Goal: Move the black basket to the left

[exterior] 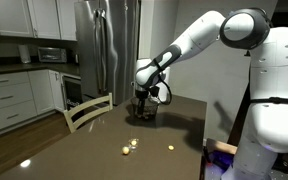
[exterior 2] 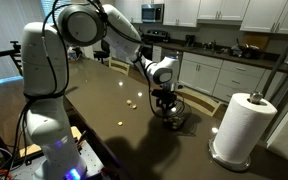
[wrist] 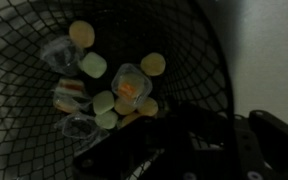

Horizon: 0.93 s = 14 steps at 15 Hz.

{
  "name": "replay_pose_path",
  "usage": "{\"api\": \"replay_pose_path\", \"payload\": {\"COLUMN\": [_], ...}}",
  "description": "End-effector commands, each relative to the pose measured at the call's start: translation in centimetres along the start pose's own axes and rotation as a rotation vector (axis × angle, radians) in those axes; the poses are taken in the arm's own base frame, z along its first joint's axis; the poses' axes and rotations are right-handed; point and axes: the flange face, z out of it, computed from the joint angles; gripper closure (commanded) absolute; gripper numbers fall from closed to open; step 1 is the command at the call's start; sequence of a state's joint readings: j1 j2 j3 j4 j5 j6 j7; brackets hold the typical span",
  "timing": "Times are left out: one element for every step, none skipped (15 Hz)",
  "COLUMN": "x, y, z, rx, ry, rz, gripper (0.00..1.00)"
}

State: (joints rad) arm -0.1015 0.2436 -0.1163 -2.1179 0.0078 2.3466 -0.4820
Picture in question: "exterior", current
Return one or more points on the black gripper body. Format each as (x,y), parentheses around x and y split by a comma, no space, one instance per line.
(143,95)

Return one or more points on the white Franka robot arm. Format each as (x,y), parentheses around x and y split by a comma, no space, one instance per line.
(274,83)

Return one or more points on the yellow candy in clear wrapper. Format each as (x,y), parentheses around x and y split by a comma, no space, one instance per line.
(133,142)

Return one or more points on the orange candy in clear wrapper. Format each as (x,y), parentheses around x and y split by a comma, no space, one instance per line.
(126,150)

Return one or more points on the small yellow round candy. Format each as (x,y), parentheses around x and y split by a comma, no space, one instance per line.
(171,147)

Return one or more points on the stainless steel refrigerator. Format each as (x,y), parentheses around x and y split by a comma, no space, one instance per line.
(114,50)

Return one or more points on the light wooden slat chair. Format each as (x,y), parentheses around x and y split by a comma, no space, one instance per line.
(84,111)

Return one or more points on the built-in dishwasher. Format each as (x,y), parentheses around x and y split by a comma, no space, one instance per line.
(72,93)

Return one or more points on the wooden board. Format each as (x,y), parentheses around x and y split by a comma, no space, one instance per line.
(222,146)

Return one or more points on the microwave oven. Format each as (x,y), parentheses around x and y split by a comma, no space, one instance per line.
(52,55)

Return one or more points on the white canister on counter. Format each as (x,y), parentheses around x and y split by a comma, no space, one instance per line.
(24,54)

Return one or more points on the white lower kitchen cabinets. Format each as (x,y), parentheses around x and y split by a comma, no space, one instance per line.
(14,100)

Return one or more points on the white kitchen cabinets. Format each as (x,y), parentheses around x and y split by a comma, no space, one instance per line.
(24,16)
(14,100)

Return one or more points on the dark kitchen countertop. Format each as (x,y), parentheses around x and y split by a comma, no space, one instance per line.
(17,67)

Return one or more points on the white upper kitchen cabinets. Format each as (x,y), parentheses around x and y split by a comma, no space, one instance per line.
(24,16)

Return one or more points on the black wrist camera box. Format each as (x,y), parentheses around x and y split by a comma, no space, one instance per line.
(154,91)

